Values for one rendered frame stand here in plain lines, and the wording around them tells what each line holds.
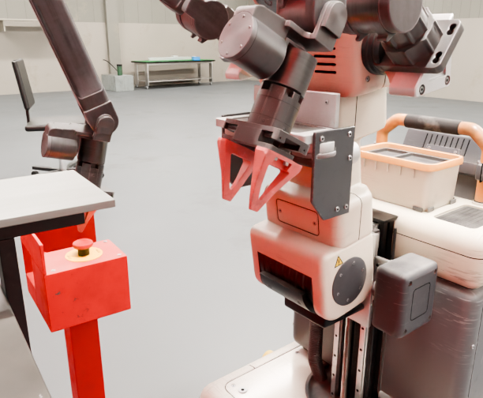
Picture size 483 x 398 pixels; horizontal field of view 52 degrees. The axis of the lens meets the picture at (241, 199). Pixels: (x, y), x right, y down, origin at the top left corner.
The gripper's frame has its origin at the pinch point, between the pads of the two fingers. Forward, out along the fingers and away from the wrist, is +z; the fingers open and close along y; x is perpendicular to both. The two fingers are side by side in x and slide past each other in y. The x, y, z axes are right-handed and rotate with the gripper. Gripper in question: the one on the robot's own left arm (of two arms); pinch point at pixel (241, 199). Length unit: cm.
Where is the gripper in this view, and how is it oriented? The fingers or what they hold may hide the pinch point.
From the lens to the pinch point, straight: 63.1
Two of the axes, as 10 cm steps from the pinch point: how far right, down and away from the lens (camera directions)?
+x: 7.0, 2.6, 6.7
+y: 6.2, 2.4, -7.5
